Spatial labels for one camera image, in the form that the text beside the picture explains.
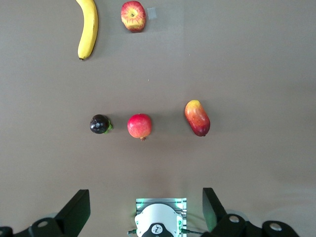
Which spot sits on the red yellow mango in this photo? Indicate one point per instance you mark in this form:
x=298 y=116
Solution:
x=197 y=118

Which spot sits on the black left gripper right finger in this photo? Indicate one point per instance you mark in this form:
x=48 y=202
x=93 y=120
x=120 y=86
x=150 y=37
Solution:
x=214 y=212

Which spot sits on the red yellow apple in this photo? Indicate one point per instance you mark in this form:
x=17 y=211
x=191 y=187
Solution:
x=133 y=16

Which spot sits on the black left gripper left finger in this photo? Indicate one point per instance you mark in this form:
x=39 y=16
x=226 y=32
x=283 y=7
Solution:
x=71 y=217

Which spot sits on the small grey tape patch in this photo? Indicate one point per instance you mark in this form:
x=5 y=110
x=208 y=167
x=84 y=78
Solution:
x=152 y=13

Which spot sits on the red pomegranate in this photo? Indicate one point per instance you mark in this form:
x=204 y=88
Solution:
x=139 y=126

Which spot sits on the yellow banana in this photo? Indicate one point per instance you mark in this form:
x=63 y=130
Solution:
x=89 y=29

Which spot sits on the dark purple mangosteen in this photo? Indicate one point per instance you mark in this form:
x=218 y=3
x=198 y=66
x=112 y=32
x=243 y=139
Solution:
x=98 y=124

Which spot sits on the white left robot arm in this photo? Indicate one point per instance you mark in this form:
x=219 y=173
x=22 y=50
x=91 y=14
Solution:
x=158 y=219

